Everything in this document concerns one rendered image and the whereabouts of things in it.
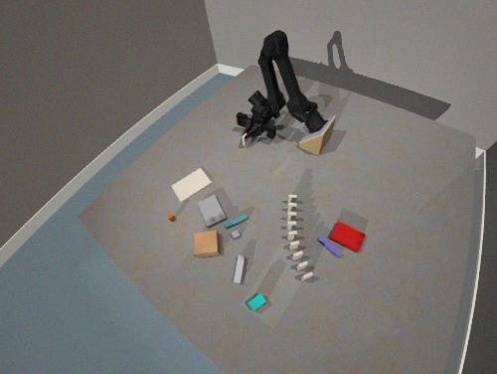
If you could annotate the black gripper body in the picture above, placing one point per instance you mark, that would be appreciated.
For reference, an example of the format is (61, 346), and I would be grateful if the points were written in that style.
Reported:
(265, 126)

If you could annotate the red rectangular block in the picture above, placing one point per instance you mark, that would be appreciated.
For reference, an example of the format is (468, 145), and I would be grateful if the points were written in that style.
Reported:
(348, 237)

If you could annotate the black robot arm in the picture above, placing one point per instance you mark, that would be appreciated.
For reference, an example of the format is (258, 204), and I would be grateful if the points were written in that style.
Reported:
(275, 46)

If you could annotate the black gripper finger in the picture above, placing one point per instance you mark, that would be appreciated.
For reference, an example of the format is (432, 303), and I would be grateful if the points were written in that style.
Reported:
(248, 126)
(256, 131)

